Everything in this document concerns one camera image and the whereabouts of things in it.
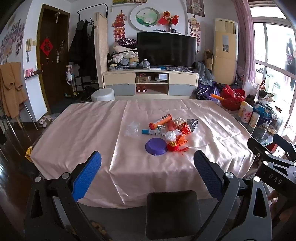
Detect cream television cabinet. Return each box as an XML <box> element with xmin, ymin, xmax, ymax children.
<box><xmin>103</xmin><ymin>68</ymin><xmax>200</xmax><ymax>97</ymax></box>

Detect person's right hand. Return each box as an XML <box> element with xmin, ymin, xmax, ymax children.
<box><xmin>268</xmin><ymin>190</ymin><xmax>296</xmax><ymax>230</ymax></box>

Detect white round stool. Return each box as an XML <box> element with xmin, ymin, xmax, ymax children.
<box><xmin>91</xmin><ymin>88</ymin><xmax>115</xmax><ymax>102</ymax></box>

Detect clear plastic wrapper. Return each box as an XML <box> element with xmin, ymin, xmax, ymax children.
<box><xmin>124</xmin><ymin>121</ymin><xmax>140</xmax><ymax>137</ymax></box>

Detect black coat rack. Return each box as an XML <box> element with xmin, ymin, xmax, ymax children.
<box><xmin>76</xmin><ymin>4</ymin><xmax>109</xmax><ymax>93</ymax></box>

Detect red gold foil wrapper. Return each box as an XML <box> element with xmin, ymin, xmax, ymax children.
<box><xmin>177</xmin><ymin>122</ymin><xmax>192</xmax><ymax>135</ymax></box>

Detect vase of flowers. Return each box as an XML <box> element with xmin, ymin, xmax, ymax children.
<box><xmin>163</xmin><ymin>11</ymin><xmax>180</xmax><ymax>33</ymax></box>

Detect red diamond door sign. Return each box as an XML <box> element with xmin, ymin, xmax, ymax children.
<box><xmin>40</xmin><ymin>37</ymin><xmax>54</xmax><ymax>56</ymax></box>

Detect black flat television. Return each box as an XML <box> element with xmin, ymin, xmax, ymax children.
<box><xmin>137</xmin><ymin>32</ymin><xmax>197</xmax><ymax>68</ymax></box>

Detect metal frame chair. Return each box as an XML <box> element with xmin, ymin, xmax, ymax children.
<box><xmin>0</xmin><ymin>93</ymin><xmax>39</xmax><ymax>139</ymax></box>

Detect red tasselled ornament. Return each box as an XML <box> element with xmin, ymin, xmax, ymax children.
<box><xmin>167</xmin><ymin>136</ymin><xmax>191</xmax><ymax>158</ymax></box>

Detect cream folding screen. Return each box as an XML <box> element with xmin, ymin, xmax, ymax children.
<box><xmin>94</xmin><ymin>12</ymin><xmax>109</xmax><ymax>89</ymax></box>

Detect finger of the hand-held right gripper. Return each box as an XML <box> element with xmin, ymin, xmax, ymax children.
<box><xmin>247</xmin><ymin>137</ymin><xmax>274</xmax><ymax>161</ymax></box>
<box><xmin>272</xmin><ymin>133</ymin><xmax>296</xmax><ymax>161</ymax></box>

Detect pair of slippers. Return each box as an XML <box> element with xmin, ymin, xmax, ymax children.
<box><xmin>38</xmin><ymin>114</ymin><xmax>56</xmax><ymax>127</ymax></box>

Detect pink curtain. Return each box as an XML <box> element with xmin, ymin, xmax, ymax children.
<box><xmin>235</xmin><ymin>0</ymin><xmax>256</xmax><ymax>87</ymax></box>

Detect pile of clothes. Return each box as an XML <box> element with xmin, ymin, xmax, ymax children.
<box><xmin>107</xmin><ymin>38</ymin><xmax>139</xmax><ymax>70</ymax></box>

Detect round white wall art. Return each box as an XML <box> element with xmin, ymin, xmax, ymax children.
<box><xmin>130</xmin><ymin>4</ymin><xmax>160</xmax><ymax>31</ymax></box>

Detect white plastic bag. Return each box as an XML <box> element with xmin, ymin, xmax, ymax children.
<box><xmin>165</xmin><ymin>130</ymin><xmax>183</xmax><ymax>141</ymax></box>

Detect blue round tin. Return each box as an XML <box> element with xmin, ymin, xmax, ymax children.
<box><xmin>253</xmin><ymin>104</ymin><xmax>278</xmax><ymax>128</ymax></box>

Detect purple plastic bowl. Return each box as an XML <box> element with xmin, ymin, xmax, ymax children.
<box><xmin>145</xmin><ymin>138</ymin><xmax>168</xmax><ymax>156</ymax></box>

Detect wall of photos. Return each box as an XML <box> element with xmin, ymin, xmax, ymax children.
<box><xmin>0</xmin><ymin>23</ymin><xmax>26</xmax><ymax>66</ymax></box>

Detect pink satin tablecloth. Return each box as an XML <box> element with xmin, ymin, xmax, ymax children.
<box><xmin>30</xmin><ymin>99</ymin><xmax>257</xmax><ymax>209</ymax></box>

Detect silver foil packet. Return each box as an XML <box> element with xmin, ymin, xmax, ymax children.
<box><xmin>187</xmin><ymin>119</ymin><xmax>199</xmax><ymax>132</ymax></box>

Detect dark wooden door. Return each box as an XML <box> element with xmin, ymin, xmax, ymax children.
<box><xmin>37</xmin><ymin>3</ymin><xmax>70</xmax><ymax>107</ymax></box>

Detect glass side table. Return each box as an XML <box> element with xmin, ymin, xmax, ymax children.
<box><xmin>231</xmin><ymin>105</ymin><xmax>286</xmax><ymax>145</ymax></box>

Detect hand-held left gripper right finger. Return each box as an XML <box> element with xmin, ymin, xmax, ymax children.
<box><xmin>194</xmin><ymin>150</ymin><xmax>273</xmax><ymax>241</ymax></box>

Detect red fish hanging decoration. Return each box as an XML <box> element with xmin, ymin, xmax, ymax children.
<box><xmin>112</xmin><ymin>10</ymin><xmax>128</xmax><ymax>42</ymax></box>

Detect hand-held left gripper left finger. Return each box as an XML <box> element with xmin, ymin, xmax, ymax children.
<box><xmin>23</xmin><ymin>151</ymin><xmax>109</xmax><ymax>241</ymax></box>

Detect blue white tube package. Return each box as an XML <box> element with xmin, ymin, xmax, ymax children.
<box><xmin>142</xmin><ymin>125</ymin><xmax>167</xmax><ymax>138</ymax></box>

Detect wall poster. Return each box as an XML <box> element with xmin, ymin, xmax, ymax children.
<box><xmin>186</xmin><ymin>0</ymin><xmax>205</xmax><ymax>18</ymax></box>

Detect large window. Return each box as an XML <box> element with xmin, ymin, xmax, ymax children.
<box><xmin>250</xmin><ymin>15</ymin><xmax>296</xmax><ymax>144</ymax></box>

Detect grey cloth heap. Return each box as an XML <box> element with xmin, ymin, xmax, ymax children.
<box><xmin>192</xmin><ymin>61</ymin><xmax>223</xmax><ymax>100</ymax></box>

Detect red plastic basket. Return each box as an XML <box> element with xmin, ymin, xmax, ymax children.
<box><xmin>219</xmin><ymin>85</ymin><xmax>246</xmax><ymax>111</ymax></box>

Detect orange tube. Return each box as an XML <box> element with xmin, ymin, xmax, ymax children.
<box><xmin>149</xmin><ymin>114</ymin><xmax>173</xmax><ymax>131</ymax></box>

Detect brown coat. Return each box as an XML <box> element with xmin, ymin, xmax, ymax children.
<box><xmin>0</xmin><ymin>62</ymin><xmax>28</xmax><ymax>118</ymax></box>

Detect black hanging coats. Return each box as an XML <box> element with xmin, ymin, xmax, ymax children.
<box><xmin>68</xmin><ymin>20</ymin><xmax>97</xmax><ymax>78</ymax></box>

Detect cream standing air conditioner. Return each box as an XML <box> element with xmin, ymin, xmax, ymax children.
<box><xmin>212</xmin><ymin>18</ymin><xmax>239</xmax><ymax>85</ymax></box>

